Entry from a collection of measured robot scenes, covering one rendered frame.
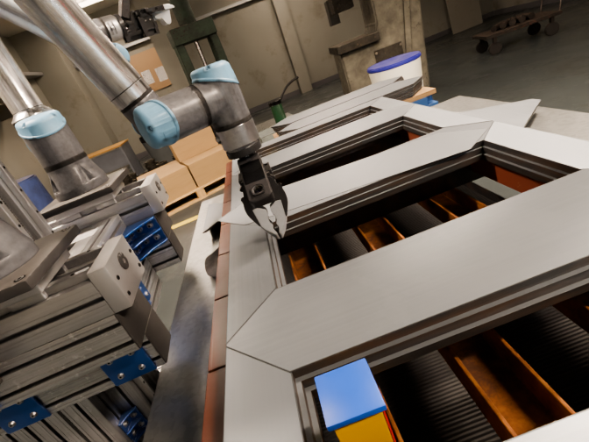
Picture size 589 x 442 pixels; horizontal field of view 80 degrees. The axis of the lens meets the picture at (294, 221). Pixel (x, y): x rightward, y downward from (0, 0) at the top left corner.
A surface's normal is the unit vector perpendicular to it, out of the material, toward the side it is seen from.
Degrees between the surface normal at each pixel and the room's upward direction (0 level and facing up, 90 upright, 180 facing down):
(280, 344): 0
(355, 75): 90
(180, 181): 90
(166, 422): 0
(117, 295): 90
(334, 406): 0
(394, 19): 90
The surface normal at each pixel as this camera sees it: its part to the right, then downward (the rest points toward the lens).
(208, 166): 0.47, 0.25
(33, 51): 0.22, 0.37
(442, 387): -0.33, -0.84
